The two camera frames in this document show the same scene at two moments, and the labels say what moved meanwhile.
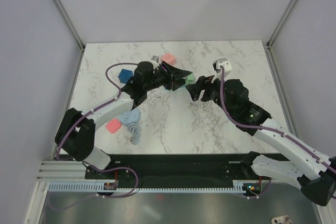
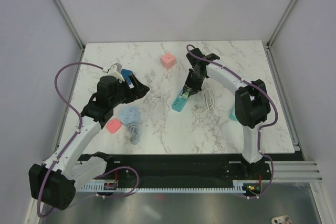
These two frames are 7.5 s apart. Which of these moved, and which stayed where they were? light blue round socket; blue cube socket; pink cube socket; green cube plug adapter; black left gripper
Moved: black left gripper; green cube plug adapter
Stayed: pink cube socket; light blue round socket; blue cube socket
